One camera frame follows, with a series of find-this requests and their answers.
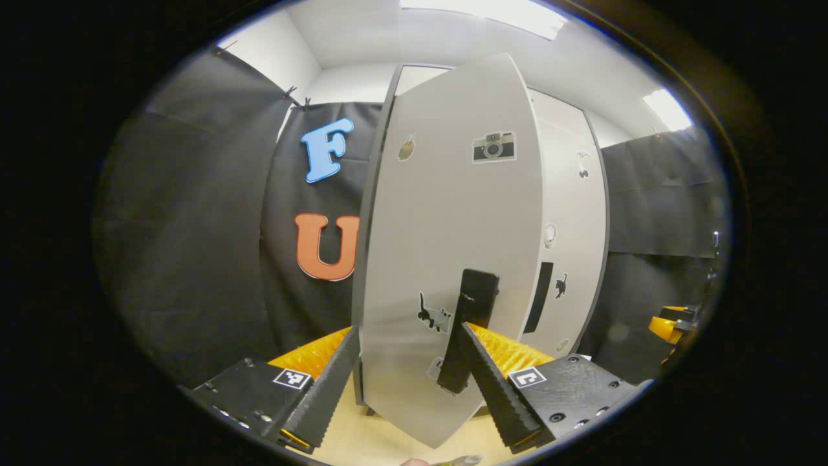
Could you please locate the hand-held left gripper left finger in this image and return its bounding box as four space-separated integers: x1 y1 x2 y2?
178 326 361 454

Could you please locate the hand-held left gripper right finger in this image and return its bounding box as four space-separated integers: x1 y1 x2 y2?
461 322 651 454

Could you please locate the white cabinet door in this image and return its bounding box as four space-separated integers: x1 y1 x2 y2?
353 53 544 449
517 87 609 360

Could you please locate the grey white cabinet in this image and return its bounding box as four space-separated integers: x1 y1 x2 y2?
353 63 610 415

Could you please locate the white cabinet drawer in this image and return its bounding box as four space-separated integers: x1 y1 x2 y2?
395 65 589 127

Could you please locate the black backdrop cloth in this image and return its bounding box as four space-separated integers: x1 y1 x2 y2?
94 49 728 389

